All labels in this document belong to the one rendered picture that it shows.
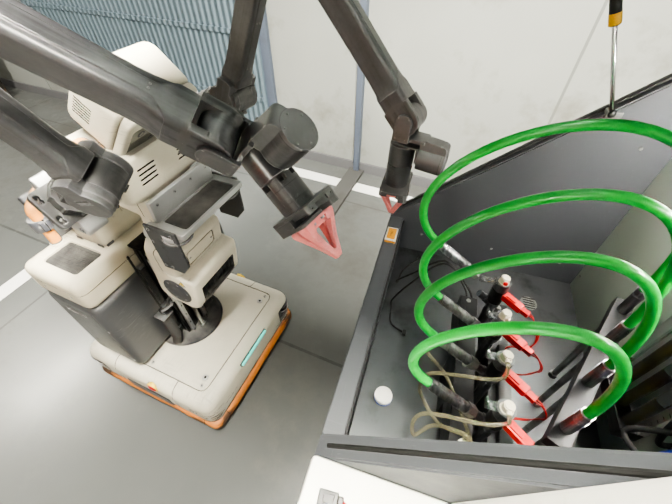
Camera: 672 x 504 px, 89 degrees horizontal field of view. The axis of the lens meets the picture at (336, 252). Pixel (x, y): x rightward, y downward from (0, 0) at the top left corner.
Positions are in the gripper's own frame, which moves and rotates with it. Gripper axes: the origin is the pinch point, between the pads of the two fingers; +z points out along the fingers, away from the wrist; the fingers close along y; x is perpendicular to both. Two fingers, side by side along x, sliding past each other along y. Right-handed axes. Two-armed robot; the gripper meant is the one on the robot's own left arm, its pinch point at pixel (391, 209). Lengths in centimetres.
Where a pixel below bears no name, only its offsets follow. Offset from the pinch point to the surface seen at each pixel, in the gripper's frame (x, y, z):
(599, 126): -25, -22, -39
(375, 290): -1.6, -20.2, 8.4
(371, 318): -2.5, -28.0, 8.3
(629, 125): -28, -22, -39
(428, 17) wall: 14, 165, -4
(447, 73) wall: -4, 163, 23
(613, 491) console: -28, -58, -24
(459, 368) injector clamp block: -21.5, -35.5, 4.8
